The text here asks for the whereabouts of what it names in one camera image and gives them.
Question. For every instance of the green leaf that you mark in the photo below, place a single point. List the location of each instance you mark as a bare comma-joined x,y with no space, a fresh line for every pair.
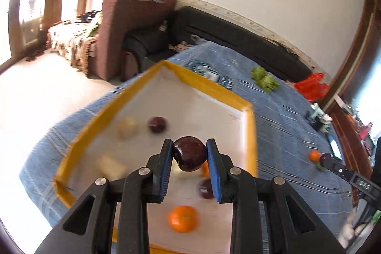
321,166

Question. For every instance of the dark slippers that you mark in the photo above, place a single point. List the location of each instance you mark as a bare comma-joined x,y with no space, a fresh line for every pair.
33,56

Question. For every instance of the small dark red plum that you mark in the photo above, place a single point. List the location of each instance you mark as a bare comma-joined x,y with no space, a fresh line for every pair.
157,124
204,189

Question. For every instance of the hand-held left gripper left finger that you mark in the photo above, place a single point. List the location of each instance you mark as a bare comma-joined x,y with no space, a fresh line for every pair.
166,170

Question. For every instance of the yellow rimmed white tray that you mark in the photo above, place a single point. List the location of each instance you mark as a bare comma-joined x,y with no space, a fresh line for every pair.
193,105

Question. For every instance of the black sofa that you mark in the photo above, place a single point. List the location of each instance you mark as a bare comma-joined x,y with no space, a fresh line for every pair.
226,30

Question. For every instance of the green lettuce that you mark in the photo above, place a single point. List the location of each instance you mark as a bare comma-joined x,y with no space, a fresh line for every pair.
265,80

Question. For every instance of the white gloves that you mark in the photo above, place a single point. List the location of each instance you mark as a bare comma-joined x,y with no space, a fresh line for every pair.
323,116

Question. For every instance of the small orange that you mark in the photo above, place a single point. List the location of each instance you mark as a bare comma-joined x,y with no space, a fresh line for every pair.
205,169

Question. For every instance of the small peeled banana piece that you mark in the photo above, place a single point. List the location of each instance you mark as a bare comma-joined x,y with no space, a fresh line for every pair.
128,128

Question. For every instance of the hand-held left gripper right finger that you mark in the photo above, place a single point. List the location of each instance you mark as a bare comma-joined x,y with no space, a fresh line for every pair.
214,170

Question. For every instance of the brown armchair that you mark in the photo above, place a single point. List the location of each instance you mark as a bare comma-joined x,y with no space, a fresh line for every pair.
119,27

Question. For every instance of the black box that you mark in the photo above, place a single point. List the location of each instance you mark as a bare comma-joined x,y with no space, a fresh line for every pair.
319,123

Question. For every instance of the pink bottle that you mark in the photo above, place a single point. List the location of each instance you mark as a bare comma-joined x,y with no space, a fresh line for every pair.
367,130

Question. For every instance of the red plastic bag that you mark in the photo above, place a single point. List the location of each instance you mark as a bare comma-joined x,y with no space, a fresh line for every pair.
311,86

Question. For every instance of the large peeled banana piece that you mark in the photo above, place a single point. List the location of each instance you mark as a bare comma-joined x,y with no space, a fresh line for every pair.
111,167

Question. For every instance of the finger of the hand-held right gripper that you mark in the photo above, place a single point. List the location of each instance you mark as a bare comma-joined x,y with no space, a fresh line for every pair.
330,162

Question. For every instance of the large dark red plum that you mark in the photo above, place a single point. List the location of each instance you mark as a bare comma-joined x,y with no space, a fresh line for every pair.
190,152

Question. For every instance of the person's right hand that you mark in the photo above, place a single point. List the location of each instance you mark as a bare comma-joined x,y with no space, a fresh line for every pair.
352,228

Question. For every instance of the patterned blanket bed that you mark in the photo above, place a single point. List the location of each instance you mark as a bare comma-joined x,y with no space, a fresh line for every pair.
71,38

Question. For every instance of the black smartphone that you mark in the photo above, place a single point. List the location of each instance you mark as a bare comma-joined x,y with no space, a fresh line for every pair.
335,147

